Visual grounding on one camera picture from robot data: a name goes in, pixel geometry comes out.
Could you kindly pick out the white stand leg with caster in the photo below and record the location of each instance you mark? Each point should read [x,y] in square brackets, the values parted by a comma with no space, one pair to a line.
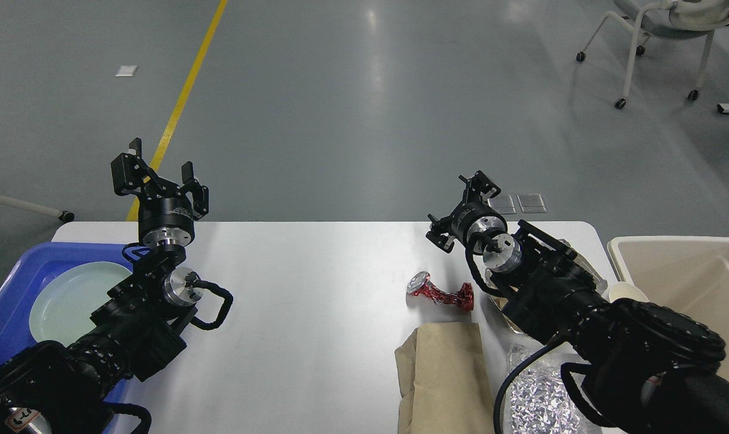
[65,216]

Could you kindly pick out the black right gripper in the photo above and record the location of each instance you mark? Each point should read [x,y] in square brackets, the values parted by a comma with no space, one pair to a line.
[472,215]

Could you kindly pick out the white paper cup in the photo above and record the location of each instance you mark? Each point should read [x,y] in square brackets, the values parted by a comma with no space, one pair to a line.
[621,290]

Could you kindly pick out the floor plate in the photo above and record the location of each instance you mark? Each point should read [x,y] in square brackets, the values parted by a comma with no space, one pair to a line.
[503,204]
[532,203]

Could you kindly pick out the beige plastic bin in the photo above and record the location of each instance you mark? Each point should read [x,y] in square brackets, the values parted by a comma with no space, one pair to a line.
[689,274]

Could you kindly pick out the brown paper bag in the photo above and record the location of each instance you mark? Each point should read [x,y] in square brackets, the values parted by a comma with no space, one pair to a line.
[443,380]

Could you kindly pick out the crushed red can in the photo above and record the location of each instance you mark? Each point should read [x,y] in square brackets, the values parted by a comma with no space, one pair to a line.
[421,284]

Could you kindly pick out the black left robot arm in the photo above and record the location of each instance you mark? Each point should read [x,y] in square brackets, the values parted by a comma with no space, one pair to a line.
[52,387]

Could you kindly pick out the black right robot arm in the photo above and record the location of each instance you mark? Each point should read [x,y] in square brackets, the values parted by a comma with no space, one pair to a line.
[646,369]

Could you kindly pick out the right floor plate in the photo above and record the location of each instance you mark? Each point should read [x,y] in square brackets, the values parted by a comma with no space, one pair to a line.
[532,203]

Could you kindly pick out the white office chair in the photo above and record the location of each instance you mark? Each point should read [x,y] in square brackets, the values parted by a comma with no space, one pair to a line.
[666,20]

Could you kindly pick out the crumpled aluminium foil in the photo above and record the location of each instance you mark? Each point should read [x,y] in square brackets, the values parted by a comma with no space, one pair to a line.
[537,401]

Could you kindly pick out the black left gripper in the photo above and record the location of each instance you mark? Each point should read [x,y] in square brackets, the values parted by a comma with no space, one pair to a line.
[161,221]

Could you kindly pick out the white floor marker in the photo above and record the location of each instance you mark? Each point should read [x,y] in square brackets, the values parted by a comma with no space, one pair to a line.
[125,71]

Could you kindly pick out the light green plate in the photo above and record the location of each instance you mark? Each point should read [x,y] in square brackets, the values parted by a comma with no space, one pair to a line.
[63,308]

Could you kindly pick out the left floor plate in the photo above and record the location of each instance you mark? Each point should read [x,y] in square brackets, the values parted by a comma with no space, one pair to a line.
[503,204]

